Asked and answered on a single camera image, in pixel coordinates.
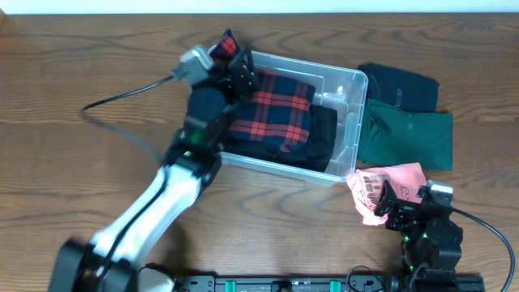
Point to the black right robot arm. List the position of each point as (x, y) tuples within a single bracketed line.
[(431, 242)]

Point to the black garment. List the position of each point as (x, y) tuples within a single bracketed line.
[(315, 154)]

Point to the dark green folded garment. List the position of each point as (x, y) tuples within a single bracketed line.
[(392, 136)]

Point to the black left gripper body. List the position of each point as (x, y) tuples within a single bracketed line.
[(233, 77)]

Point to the clear plastic storage bin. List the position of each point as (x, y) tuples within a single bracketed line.
[(338, 88)]

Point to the red navy plaid shirt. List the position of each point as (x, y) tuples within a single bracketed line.
[(277, 115)]

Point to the pink printed folded garment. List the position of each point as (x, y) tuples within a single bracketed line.
[(366, 188)]

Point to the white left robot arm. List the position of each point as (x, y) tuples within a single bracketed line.
[(113, 260)]

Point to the dark navy folded garment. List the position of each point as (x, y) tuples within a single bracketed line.
[(404, 89)]

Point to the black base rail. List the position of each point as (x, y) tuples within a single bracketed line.
[(354, 282)]

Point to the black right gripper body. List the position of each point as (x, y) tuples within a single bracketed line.
[(402, 220)]

